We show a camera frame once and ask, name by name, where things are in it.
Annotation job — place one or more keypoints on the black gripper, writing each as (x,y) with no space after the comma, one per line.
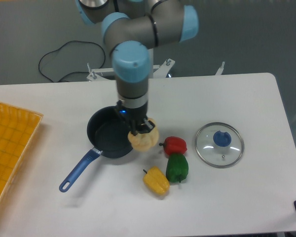
(136,119)

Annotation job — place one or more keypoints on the round beige bread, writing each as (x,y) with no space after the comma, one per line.
(143,142)

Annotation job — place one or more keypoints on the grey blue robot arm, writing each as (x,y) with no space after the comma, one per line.
(129,30)

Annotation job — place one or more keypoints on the red bell pepper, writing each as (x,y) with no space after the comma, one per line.
(174,145)

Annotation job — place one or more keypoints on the yellow bell pepper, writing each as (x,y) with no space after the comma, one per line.
(156,181)

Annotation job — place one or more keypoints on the green bell pepper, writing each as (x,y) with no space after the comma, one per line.
(177,168)

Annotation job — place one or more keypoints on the glass lid blue knob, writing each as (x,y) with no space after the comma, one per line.
(219,145)

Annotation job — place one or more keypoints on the yellow plastic basket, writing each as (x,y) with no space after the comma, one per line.
(17,129)

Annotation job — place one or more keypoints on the dark pot blue handle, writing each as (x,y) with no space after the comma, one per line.
(109,136)

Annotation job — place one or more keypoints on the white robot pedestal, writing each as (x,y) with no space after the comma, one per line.
(156,71)

